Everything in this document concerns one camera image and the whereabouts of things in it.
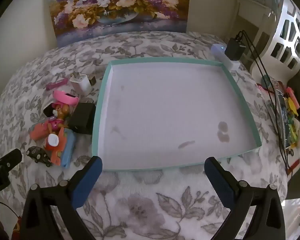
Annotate teal-rimmed white tray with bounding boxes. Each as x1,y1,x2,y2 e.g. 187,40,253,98
91,57,262,172

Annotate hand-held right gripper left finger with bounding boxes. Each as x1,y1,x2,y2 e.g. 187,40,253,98
20,156,103,240

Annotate pink rectangular bar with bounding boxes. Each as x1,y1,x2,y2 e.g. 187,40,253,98
45,78,68,90

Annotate light blue box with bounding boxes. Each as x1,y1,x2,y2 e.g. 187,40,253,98
61,129,77,168

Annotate orange box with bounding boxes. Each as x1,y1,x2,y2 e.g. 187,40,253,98
50,127,74,166

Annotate black power adapter block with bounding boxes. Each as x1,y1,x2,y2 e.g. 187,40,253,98
69,102,96,135

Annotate orange-edged white box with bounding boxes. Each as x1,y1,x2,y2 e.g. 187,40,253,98
70,72,92,96

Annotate grey floral blanket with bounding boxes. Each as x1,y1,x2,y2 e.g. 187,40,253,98
0,31,300,240

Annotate black cable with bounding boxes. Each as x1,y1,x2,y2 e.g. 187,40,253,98
245,39,294,177
241,30,285,140

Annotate pink flat bar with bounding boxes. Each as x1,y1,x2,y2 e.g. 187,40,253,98
44,90,80,117

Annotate black toy car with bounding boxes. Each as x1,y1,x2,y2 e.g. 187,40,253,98
26,146,53,167

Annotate pile of colourful plastic toys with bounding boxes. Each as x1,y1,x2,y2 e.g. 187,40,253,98
257,76,300,155

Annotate white lattice furniture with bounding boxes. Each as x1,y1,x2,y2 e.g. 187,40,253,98
250,0,300,73

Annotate black charger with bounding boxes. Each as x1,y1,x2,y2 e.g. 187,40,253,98
225,31,247,61

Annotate red and white tube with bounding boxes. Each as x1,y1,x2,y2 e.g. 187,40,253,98
44,134,60,152

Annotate floral painting canvas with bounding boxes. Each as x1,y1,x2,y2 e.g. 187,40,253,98
47,0,192,48

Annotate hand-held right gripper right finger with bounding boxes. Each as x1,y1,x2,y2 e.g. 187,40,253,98
204,157,286,240

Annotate white cabinet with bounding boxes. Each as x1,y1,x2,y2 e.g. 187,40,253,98
236,0,274,53

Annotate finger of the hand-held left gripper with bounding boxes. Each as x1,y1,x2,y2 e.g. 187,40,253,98
0,149,23,178

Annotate dog toy figure pink helmet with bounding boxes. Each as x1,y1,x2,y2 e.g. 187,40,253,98
47,102,71,135

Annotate pink block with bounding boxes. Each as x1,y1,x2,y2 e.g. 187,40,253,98
30,122,50,140

